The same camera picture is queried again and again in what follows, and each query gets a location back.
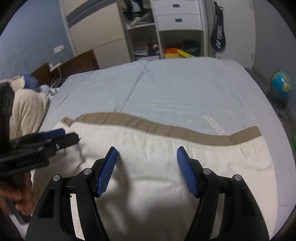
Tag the white wall socket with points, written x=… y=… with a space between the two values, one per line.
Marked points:
x=58 y=49

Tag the white room door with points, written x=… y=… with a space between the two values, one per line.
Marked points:
x=240 y=33

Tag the white drawer cabinet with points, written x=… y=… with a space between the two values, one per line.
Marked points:
x=178 y=15

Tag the green shopping bag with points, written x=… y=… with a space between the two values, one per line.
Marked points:
x=294 y=142

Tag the blue world globe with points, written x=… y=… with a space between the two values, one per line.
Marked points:
x=280 y=85

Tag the orange yellow toy blocks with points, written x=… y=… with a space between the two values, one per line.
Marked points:
x=176 y=53

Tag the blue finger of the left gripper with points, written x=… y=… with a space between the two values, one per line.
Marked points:
x=65 y=141
x=51 y=134

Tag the black Yonex racket bag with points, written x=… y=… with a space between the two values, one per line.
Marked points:
x=218 y=39

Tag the open wardrobe shelf unit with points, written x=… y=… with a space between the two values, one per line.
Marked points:
x=146 y=41

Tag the brown wooden headboard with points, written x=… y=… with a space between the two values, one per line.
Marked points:
x=82 y=63

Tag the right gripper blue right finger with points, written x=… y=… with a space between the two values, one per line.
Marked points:
x=205 y=185

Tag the light blue bed sheet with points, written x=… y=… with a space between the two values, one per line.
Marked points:
x=206 y=95

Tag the cream knitted blanket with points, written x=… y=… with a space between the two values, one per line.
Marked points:
x=29 y=108

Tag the white garment with brown hem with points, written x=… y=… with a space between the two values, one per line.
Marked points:
x=147 y=198

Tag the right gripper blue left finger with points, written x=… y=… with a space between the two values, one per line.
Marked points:
x=88 y=185

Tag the person left hand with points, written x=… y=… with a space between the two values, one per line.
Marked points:
x=23 y=198

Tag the beige wardrobe sliding door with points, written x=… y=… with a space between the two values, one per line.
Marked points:
x=98 y=26

